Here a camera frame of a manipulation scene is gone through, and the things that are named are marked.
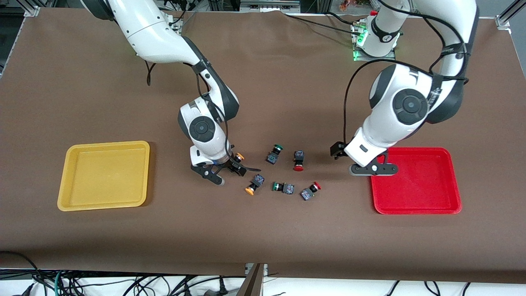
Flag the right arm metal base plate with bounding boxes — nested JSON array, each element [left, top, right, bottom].
[[164, 14, 183, 33]]

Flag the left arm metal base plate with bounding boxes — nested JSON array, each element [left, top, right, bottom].
[[353, 21, 397, 63]]

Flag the yellow plastic tray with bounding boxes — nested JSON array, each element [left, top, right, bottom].
[[57, 141, 151, 212]]

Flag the black equipment rack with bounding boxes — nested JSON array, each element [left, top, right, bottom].
[[208, 0, 241, 12]]

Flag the green floor cable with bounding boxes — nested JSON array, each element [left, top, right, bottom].
[[53, 270, 66, 296]]

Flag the black base power cable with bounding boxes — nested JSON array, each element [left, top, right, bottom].
[[171, 8, 198, 27]]

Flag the white metal bracket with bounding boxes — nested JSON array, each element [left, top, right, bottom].
[[245, 263, 268, 277]]

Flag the grey metal post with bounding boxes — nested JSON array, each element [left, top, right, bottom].
[[238, 263, 265, 296]]

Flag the green push button switch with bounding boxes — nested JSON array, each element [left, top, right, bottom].
[[272, 181, 295, 195], [265, 144, 285, 165]]

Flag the brown table cover mat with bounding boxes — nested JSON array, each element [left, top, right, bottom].
[[0, 7, 526, 284]]

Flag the colourful background items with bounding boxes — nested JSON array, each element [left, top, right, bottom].
[[340, 0, 372, 12]]

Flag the short black table cable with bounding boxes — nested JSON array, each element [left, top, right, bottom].
[[327, 12, 362, 25]]

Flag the long black table cable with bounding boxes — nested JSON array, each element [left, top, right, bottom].
[[281, 10, 364, 35]]

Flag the grey equipment box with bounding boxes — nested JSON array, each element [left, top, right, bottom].
[[240, 0, 300, 13]]

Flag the red plastic tray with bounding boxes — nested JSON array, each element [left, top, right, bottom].
[[370, 147, 463, 215]]

